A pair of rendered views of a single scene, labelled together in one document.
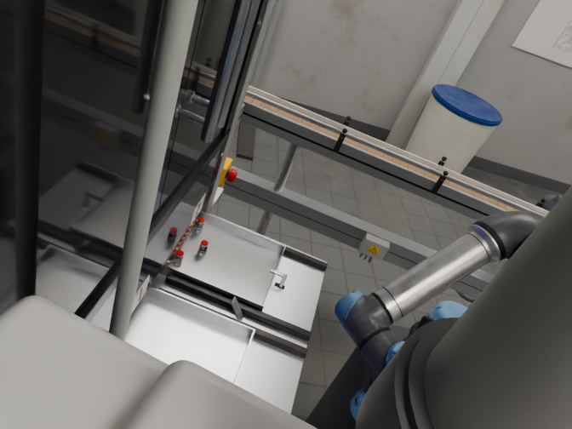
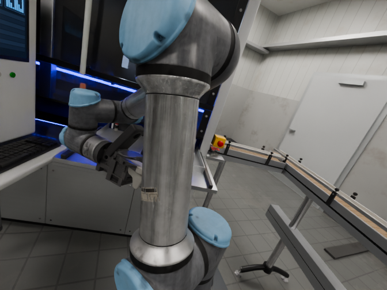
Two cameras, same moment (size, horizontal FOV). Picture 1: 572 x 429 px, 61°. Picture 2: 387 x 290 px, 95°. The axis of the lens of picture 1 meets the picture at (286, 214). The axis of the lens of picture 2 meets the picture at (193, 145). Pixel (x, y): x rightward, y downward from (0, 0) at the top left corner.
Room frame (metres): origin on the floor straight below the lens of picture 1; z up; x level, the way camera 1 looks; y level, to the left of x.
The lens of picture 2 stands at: (0.88, -0.87, 1.30)
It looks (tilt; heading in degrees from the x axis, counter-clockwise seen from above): 18 degrees down; 79
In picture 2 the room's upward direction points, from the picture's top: 18 degrees clockwise
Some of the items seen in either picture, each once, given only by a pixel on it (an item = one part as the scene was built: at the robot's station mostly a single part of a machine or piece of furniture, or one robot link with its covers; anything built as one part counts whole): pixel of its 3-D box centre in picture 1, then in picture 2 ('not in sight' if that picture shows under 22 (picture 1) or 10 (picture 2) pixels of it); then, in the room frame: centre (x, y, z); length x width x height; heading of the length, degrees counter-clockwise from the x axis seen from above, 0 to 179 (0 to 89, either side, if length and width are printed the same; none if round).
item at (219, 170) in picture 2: not in sight; (209, 196); (1.39, 0.40, 0.46); 0.09 x 0.09 x 0.77; 1
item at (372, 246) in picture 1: (374, 247); not in sight; (1.90, -0.45, 0.50); 0.12 x 0.05 x 0.09; 91
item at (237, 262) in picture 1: (218, 254); (179, 152); (1.01, 0.13, 0.90); 0.34 x 0.26 x 0.04; 91
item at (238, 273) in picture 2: not in sight; (265, 271); (1.96, 0.08, 0.07); 0.50 x 0.08 x 0.14; 1
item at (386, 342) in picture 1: (393, 365); (90, 109); (0.66, -0.31, 1.14); 0.11 x 0.08 x 0.11; 44
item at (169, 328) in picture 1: (168, 347); (122, 138); (0.67, 0.13, 0.90); 0.34 x 0.26 x 0.04; 91
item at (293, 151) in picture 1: (271, 203); (286, 236); (1.96, 0.08, 0.46); 0.09 x 0.09 x 0.77; 1
